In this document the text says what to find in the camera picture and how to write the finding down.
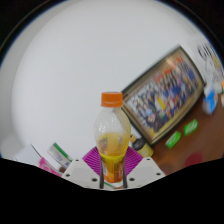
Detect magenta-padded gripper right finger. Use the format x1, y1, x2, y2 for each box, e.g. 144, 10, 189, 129
121, 146, 166, 189

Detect pink shuttlecock tube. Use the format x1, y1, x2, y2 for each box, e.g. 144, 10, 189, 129
38, 157, 63, 178

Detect white blue-capped body wash bottle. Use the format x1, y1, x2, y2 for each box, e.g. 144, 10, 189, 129
46, 142, 74, 169

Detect brown yellow-labelled pump bottle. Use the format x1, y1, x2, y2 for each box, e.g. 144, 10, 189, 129
129, 133, 155, 158

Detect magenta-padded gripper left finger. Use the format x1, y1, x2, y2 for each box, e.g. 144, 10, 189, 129
61, 146, 103, 189

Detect framed group photo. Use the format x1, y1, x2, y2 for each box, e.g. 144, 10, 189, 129
120, 45, 206, 147

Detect orange-capped clear drink bottle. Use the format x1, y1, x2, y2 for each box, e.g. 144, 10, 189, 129
93, 91, 132, 184

